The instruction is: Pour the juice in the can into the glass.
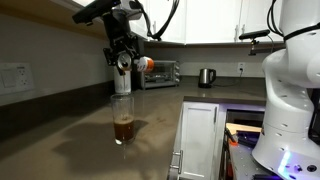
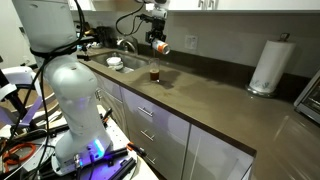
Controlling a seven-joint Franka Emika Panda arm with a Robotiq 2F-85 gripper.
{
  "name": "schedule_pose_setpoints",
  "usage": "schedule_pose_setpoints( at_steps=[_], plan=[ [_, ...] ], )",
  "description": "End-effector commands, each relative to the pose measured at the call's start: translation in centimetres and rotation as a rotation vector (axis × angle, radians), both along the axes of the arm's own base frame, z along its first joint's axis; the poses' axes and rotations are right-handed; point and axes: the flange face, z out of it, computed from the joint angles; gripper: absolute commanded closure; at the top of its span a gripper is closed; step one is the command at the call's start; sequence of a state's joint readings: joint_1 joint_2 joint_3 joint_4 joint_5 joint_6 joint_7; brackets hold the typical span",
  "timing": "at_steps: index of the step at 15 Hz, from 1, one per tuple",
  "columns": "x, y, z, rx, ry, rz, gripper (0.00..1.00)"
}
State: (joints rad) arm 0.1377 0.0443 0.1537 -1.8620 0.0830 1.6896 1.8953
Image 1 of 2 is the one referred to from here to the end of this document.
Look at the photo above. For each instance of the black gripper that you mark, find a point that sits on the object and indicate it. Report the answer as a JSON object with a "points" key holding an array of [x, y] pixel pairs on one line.
{"points": [[117, 36]]}

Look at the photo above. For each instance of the orange-capped drink bottle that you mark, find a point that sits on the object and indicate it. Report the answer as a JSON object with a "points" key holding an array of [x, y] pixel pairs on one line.
{"points": [[145, 64]]}

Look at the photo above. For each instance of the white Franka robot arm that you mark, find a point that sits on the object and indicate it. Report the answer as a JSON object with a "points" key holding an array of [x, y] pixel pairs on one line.
{"points": [[293, 100]]}

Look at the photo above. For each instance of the tall clear drinking glass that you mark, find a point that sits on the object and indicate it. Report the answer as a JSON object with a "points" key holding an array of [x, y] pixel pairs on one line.
{"points": [[122, 120]]}

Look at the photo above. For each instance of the white paper towel roll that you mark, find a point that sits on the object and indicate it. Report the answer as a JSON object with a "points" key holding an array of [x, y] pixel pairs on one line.
{"points": [[126, 85]]}

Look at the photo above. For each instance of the silver toaster oven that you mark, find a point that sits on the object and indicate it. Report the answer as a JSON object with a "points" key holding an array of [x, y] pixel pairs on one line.
{"points": [[163, 75]]}

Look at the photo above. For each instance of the steel electric kettle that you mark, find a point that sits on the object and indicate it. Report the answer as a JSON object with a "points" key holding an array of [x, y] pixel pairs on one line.
{"points": [[206, 78]]}

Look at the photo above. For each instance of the white upper cabinets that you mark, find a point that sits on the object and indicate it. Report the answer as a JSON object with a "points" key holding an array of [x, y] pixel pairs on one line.
{"points": [[210, 20]]}

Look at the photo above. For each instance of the grey lower cabinet run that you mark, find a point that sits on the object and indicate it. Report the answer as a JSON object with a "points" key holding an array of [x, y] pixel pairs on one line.
{"points": [[175, 133]]}

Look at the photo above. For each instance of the white cabinet door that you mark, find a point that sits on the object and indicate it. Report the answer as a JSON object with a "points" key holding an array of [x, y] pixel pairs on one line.
{"points": [[198, 140]]}

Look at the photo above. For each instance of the wooden board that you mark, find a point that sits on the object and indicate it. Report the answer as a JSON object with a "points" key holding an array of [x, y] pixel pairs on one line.
{"points": [[243, 128]]}

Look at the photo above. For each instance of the white perforated robot table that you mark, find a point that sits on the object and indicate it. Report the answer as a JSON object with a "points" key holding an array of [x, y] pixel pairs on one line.
{"points": [[243, 163]]}

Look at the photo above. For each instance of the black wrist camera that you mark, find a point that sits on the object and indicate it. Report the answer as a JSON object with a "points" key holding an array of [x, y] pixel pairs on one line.
{"points": [[95, 9]]}

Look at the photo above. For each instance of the white switch outlet plate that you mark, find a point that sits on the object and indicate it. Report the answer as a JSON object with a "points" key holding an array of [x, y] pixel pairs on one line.
{"points": [[15, 80]]}

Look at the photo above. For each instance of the white wall outlet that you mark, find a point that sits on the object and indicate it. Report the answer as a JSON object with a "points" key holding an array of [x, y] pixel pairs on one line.
{"points": [[239, 64]]}

